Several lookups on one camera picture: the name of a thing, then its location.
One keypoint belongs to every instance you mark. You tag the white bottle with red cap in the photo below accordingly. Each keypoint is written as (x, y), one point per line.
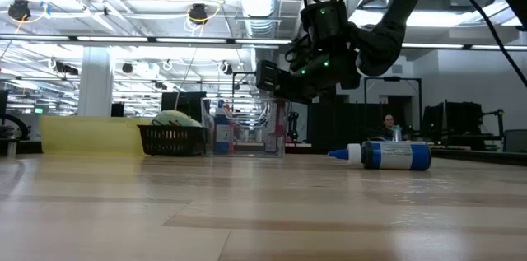
(234, 129)

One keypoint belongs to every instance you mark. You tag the blue bottle with white label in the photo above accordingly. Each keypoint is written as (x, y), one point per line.
(222, 133)

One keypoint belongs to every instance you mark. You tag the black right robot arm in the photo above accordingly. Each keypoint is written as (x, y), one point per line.
(379, 43)

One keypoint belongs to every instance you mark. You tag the black partition panel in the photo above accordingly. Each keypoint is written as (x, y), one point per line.
(341, 129)

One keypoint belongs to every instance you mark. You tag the clear plastic container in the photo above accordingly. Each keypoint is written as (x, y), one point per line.
(255, 137)

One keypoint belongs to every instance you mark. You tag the person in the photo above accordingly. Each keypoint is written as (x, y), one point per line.
(388, 123)

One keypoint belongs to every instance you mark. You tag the small teal-capped bottle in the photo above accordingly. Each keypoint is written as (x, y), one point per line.
(397, 134)

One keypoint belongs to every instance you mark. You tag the dark bottle with blue cap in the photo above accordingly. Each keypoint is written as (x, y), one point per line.
(391, 156)

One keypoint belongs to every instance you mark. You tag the black background monitor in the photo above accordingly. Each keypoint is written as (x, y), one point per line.
(185, 102)

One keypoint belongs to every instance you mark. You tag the dark workstation monitors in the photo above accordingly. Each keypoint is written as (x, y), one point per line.
(453, 121)

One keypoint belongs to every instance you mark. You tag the small black mesh basket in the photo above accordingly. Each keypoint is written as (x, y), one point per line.
(173, 141)

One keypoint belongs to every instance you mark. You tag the ceiling light bar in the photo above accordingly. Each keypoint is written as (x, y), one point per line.
(123, 39)

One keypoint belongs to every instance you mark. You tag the white building column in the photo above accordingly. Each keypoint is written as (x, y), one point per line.
(94, 84)

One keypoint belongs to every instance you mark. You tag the yellow translucent bin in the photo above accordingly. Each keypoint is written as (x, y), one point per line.
(90, 135)

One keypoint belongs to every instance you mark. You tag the black metal rack frame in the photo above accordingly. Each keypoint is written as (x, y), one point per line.
(391, 78)

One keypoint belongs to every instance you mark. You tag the black aluminium table frame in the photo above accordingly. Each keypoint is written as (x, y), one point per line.
(486, 156)

